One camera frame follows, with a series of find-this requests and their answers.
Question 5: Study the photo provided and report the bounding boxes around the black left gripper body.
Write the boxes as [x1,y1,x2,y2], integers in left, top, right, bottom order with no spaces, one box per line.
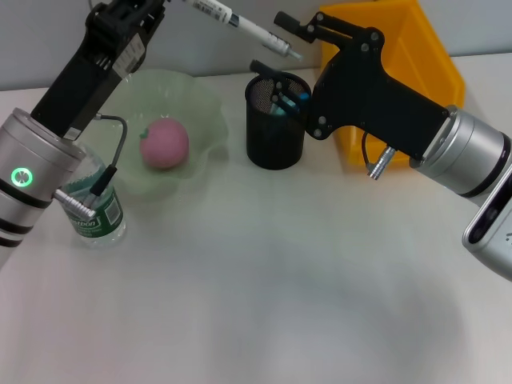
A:
[30,15,151,142]

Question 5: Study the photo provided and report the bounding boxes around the pink toy peach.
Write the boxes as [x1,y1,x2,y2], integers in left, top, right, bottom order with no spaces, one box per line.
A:
[138,118,190,171]

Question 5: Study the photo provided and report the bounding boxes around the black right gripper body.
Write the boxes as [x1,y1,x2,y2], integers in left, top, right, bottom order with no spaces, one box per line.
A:
[303,26,450,162]

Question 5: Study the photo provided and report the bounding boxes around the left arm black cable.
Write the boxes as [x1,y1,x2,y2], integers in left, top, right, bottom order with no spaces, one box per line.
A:
[54,114,129,217]

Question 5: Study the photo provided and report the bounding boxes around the blue scissors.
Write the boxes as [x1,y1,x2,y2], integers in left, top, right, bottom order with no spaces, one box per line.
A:
[270,91,312,118]

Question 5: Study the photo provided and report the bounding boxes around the black mesh pen holder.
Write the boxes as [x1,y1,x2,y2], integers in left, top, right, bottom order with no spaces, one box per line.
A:
[244,70,313,170]

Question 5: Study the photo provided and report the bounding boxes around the green wavy glass fruit plate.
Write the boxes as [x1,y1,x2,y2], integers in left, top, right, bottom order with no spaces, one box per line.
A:
[79,68,230,197]

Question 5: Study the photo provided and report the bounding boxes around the yellow plastic bin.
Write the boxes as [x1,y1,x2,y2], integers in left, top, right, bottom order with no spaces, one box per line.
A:
[318,0,467,166]

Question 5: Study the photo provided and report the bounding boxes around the silver ballpoint pen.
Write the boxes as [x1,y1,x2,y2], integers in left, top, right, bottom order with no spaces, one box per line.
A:
[182,0,304,62]

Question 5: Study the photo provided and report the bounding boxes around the clear green-label water bottle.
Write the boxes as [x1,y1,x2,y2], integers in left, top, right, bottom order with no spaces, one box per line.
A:
[59,139,128,249]

